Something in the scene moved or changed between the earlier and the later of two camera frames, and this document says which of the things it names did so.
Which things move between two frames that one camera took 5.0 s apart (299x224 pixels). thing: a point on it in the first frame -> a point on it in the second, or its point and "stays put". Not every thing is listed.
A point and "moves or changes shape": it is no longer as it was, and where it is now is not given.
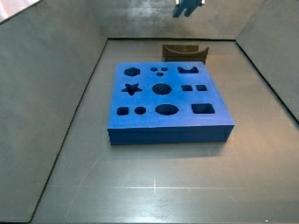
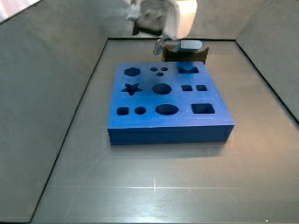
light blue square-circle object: [186, 4] moves or changes shape
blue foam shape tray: [163, 102] stays put
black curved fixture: [183, 53] stays put
